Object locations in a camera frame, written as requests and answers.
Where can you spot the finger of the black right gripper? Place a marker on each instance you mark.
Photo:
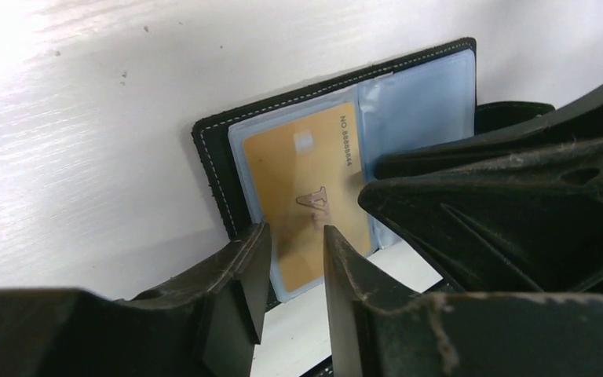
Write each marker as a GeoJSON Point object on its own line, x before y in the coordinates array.
{"type": "Point", "coordinates": [580, 120]}
{"type": "Point", "coordinates": [531, 221]}

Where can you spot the black leather card holder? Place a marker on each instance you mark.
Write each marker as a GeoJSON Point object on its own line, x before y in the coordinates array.
{"type": "Point", "coordinates": [434, 101]}

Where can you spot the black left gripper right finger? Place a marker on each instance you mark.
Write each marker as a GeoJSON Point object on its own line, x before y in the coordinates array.
{"type": "Point", "coordinates": [379, 327]}

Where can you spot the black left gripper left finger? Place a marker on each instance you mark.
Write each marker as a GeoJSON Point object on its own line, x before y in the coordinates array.
{"type": "Point", "coordinates": [205, 321]}

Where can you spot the gold numbered card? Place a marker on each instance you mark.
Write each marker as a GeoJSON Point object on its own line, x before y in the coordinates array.
{"type": "Point", "coordinates": [306, 174]}

